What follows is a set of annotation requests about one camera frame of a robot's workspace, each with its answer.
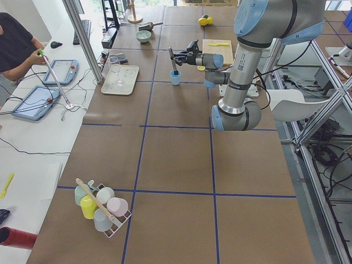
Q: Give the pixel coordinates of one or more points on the mint green cup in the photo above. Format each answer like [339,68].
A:
[79,193]

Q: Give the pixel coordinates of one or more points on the light blue cup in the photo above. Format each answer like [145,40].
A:
[175,77]

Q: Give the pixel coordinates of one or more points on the lower blue teach pendant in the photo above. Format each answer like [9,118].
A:
[36,103]

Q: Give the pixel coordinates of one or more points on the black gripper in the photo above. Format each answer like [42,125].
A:
[191,58]

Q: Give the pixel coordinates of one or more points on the clear wine glass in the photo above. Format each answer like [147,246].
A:
[115,67]

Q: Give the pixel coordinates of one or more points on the cream rectangular tray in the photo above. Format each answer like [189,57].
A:
[129,74]

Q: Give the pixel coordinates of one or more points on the yellow cup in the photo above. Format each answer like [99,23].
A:
[88,207]

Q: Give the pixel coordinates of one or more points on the pink long stick tool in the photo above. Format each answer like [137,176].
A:
[51,80]

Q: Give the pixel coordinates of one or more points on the green bowl with ice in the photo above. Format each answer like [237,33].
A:
[143,36]

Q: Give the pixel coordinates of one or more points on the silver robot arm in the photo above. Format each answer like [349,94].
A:
[256,24]

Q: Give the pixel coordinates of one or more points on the blue teach pendant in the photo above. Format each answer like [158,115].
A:
[65,70]
[36,103]

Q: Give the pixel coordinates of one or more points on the aluminium frame post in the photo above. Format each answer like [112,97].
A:
[74,17]

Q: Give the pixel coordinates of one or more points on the pink cup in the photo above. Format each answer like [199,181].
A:
[117,206]

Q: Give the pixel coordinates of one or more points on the person in black shirt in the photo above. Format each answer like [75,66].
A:
[19,49]

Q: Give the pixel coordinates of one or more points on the red bottle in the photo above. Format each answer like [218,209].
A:
[17,238]

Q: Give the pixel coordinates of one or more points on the grey blue cup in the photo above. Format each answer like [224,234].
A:
[101,221]

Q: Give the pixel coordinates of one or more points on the yellow lemon left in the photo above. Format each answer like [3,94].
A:
[203,21]

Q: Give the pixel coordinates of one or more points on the white cup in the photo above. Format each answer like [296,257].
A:
[105,194]

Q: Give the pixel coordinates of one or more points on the black metal muddler stick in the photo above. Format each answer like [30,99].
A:
[173,61]

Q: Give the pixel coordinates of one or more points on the white chair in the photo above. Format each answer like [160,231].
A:
[288,105]

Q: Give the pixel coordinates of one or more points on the upper blue teach pendant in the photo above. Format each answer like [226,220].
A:
[65,70]

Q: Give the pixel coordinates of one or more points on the white cup rack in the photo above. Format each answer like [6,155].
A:
[92,190]

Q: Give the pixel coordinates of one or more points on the bamboo cutting board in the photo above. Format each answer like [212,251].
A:
[225,51]

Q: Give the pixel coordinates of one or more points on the metal ice scoop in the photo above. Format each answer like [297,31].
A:
[149,26]

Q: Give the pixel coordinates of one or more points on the black computer mouse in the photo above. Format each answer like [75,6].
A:
[55,44]

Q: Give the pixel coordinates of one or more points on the yellow plastic knife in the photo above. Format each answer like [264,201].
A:
[218,44]

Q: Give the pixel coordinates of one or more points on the wooden mug tree stand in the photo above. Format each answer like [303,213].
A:
[134,18]

